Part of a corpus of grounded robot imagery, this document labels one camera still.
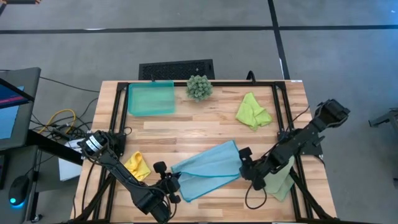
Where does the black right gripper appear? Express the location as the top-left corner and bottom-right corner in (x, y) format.
(238, 158), (269, 190)

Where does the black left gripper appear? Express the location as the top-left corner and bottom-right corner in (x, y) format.
(160, 172), (183, 205)

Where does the blue microfiber towel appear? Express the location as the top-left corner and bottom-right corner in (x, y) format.
(170, 139), (243, 203)

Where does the lime green microfiber towel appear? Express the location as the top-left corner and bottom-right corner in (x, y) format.
(235, 92), (274, 131)

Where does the yellow microfiber towel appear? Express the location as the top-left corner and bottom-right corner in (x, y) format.
(124, 151), (152, 182)

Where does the pale green microfiber towel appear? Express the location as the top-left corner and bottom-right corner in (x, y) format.
(264, 155), (296, 202)

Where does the teal translucent plastic bin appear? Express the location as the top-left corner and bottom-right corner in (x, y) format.
(127, 80), (177, 118)

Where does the artificial plant in patterned pot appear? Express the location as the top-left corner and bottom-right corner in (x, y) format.
(185, 75), (214, 103)

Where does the white paper sheet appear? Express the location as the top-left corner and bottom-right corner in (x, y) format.
(58, 138), (85, 182)

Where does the black computer mouse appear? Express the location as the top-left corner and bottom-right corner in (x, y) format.
(8, 175), (30, 208)

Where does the computer monitor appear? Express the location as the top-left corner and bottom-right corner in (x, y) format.
(0, 67), (42, 152)

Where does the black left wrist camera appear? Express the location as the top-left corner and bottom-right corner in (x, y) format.
(153, 161), (169, 175)

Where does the black aluminium table frame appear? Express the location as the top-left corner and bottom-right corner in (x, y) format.
(71, 81), (336, 223)

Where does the yellow cable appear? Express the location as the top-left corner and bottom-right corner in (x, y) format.
(37, 108), (77, 134)

